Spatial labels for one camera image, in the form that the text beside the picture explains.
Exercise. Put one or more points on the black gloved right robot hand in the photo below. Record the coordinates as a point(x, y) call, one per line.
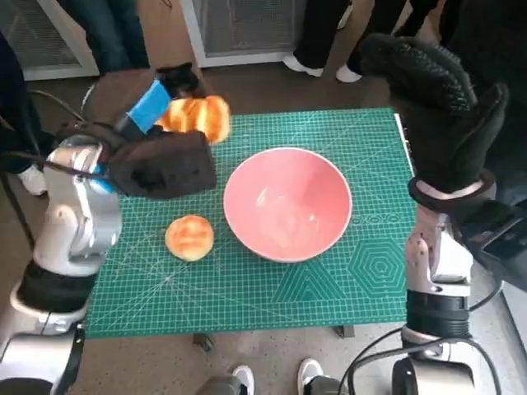
point(436, 115)

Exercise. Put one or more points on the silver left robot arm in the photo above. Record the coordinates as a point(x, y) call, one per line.
point(74, 214)

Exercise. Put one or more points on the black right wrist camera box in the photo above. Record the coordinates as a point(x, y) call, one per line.
point(502, 243)

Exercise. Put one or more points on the round toy bread bun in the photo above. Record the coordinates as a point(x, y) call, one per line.
point(189, 238)

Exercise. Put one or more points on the black table bracket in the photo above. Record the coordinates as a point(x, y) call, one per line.
point(345, 331)
point(203, 342)

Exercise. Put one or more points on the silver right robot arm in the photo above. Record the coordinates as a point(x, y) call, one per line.
point(436, 255)

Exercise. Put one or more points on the green cutting mat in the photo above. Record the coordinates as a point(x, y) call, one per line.
point(247, 296)

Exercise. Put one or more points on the pink bowl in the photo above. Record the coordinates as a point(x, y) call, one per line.
point(288, 205)

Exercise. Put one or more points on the long braided toy bread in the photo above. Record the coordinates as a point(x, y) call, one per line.
point(201, 117)

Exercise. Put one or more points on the white mesh-front cabinet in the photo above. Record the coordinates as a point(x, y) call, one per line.
point(247, 24)
point(37, 33)

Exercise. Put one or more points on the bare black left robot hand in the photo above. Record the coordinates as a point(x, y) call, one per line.
point(148, 107)

